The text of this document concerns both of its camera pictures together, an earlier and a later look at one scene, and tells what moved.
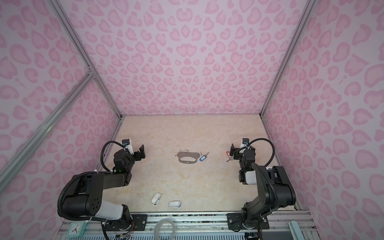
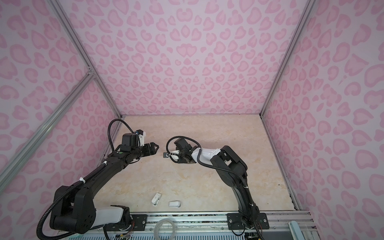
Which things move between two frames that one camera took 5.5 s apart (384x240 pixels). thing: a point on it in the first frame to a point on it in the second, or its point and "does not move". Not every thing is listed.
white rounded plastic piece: [174, 204] does not move
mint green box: [295, 231] does not move
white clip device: [155, 200] does not move
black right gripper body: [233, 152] to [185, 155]
